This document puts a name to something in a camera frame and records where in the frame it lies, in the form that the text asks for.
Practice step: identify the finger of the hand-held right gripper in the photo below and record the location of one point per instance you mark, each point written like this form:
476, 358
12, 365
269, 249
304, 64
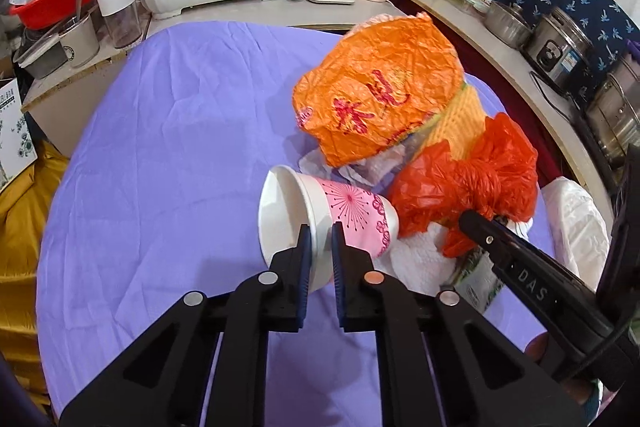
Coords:
482, 229

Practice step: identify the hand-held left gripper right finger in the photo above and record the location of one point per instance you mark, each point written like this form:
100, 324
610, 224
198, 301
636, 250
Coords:
339, 272

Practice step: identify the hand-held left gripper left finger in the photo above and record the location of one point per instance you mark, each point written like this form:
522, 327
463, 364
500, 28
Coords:
302, 267

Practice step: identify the green plastic packet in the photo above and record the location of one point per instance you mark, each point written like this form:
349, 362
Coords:
475, 282

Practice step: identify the red plastic bag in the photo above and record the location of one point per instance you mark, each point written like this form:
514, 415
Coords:
450, 177

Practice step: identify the pink and white paper cup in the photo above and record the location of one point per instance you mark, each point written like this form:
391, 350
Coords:
350, 207

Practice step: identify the orange foam net sleeve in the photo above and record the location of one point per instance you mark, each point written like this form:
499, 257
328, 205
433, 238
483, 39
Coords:
465, 117

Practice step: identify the orange plastic bag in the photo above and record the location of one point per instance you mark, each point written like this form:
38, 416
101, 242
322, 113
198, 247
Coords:
380, 77

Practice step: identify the person's right hand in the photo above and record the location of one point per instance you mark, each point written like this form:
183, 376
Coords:
537, 347

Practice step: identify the white crumpled tissue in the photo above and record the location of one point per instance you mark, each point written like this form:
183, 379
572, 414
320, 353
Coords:
420, 262

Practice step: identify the maroon cloth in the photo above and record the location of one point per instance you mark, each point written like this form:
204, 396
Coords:
547, 162

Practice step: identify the clear plastic wrap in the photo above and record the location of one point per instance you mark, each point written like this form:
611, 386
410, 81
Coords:
370, 169

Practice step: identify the purple tablecloth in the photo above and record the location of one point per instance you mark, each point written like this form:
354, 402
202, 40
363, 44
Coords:
175, 157

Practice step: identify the large steel steamer pot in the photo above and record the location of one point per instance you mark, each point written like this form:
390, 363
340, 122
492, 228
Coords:
615, 112

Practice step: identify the steel rice cooker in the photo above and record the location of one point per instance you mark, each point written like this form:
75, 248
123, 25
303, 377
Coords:
557, 49

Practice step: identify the small steel pot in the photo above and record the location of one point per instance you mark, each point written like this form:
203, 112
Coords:
505, 24

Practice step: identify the yellow cloth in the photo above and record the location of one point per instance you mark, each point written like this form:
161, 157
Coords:
25, 232

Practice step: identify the flower print cardboard box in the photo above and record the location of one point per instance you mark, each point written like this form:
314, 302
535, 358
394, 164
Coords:
15, 137

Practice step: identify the metal tray container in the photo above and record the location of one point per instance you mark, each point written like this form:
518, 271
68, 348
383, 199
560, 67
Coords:
42, 59

